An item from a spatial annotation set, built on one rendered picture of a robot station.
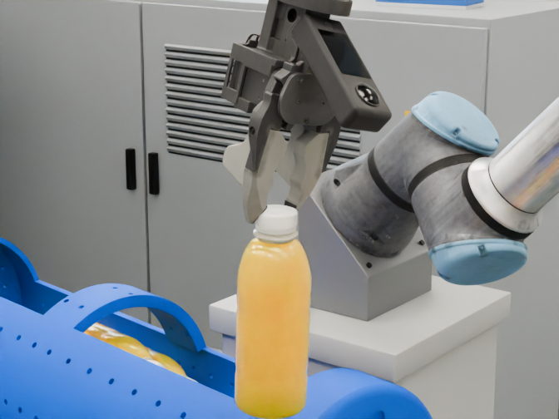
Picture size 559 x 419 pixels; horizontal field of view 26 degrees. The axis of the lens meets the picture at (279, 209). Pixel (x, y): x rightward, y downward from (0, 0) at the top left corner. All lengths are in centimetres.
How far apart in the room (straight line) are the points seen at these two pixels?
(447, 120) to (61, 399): 60
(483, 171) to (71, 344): 54
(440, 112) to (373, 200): 16
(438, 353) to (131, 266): 205
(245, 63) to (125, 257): 256
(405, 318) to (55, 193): 223
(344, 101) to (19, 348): 67
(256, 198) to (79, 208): 266
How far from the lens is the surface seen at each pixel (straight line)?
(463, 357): 177
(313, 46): 104
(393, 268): 172
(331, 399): 124
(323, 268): 171
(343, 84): 101
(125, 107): 351
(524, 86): 298
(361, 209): 166
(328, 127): 111
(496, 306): 180
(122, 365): 140
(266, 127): 106
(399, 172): 163
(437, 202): 155
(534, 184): 148
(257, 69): 108
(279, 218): 109
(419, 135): 160
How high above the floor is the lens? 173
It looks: 15 degrees down
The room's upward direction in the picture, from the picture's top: straight up
